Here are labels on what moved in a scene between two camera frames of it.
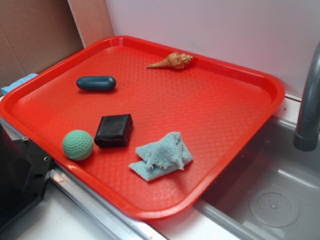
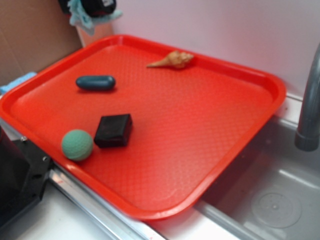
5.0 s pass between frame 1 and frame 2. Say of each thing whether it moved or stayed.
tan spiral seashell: stayed
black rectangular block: stayed
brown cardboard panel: stayed
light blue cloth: moved
